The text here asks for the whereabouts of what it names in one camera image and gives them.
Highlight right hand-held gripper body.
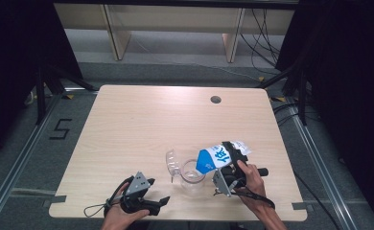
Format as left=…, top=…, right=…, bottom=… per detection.
left=212, top=158, right=269, bottom=197

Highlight black gripper strap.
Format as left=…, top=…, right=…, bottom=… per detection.
left=234, top=187, right=276, bottom=211
left=104, top=174, right=135, bottom=216

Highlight beige wooden shelf unit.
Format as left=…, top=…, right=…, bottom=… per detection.
left=53, top=3, right=296, bottom=63

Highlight grey floor tape strip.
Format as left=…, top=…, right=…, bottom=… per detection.
left=0, top=186, right=57, bottom=196

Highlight black right gripper strap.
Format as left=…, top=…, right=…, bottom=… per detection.
left=234, top=187, right=276, bottom=211

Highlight person's left hand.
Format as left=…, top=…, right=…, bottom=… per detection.
left=103, top=182, right=151, bottom=227

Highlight black floor cables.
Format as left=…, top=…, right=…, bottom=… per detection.
left=272, top=101, right=321, bottom=127

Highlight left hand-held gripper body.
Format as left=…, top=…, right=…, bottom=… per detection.
left=121, top=171, right=152, bottom=215

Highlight grey cord loop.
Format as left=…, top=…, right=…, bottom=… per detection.
left=83, top=202, right=108, bottom=219

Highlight person's right hand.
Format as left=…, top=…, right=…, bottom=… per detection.
left=235, top=160, right=268, bottom=209

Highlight black metal stand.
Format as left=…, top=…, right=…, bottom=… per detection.
left=256, top=62, right=309, bottom=127
left=35, top=62, right=99, bottom=126

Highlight black curtain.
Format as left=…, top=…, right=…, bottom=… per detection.
left=0, top=0, right=84, bottom=165
left=275, top=0, right=374, bottom=230

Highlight grey tape piece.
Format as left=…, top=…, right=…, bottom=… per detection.
left=292, top=201, right=314, bottom=212
left=42, top=195, right=67, bottom=209

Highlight blue and white salt bag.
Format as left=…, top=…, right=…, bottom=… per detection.
left=195, top=139, right=252, bottom=175

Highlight bundle of black cables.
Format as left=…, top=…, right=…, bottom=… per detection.
left=239, top=9, right=283, bottom=77

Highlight black left gripper strap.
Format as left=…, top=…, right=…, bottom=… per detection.
left=104, top=174, right=135, bottom=216

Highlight aluminium floor rail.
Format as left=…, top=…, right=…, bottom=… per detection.
left=287, top=97, right=358, bottom=230
left=0, top=94, right=63, bottom=230

